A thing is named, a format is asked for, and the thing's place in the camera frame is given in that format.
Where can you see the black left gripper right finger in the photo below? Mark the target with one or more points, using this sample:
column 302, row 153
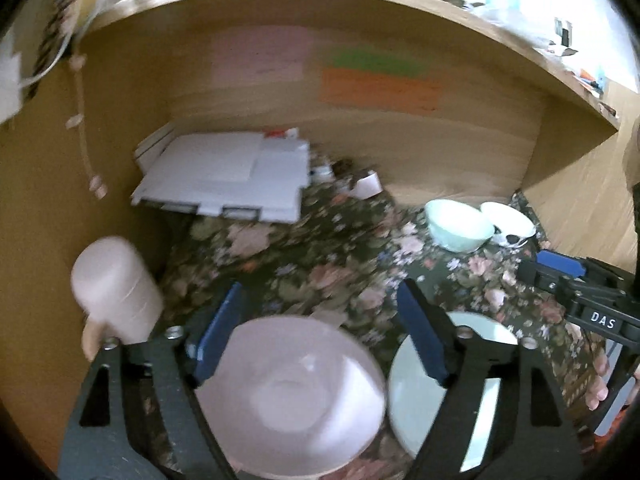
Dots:
column 461, row 362

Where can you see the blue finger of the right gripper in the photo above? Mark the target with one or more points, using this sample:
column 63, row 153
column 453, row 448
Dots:
column 561, row 263

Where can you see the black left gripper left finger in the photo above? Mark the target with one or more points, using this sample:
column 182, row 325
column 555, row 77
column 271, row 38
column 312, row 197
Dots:
column 182, row 358

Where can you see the mint green plate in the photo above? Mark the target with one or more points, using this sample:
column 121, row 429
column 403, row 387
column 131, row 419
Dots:
column 414, row 398

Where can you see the pink bowl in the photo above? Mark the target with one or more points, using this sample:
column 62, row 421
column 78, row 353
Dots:
column 293, row 398

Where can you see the right hand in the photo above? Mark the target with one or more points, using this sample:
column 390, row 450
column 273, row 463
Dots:
column 597, row 391

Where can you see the white patterned bowl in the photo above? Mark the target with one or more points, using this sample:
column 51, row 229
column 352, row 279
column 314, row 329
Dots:
column 512, row 228

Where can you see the mint green bowl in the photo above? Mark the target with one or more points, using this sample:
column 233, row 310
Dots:
column 457, row 227

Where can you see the floral green cloth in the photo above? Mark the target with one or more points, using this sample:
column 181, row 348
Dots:
column 343, row 261

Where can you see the stack of white papers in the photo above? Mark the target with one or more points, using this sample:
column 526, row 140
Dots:
column 235, row 175

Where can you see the green sticky note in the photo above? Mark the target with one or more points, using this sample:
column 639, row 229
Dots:
column 376, row 62

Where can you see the pink sticky note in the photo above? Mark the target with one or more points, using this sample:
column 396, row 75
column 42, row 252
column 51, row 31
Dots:
column 248, row 56

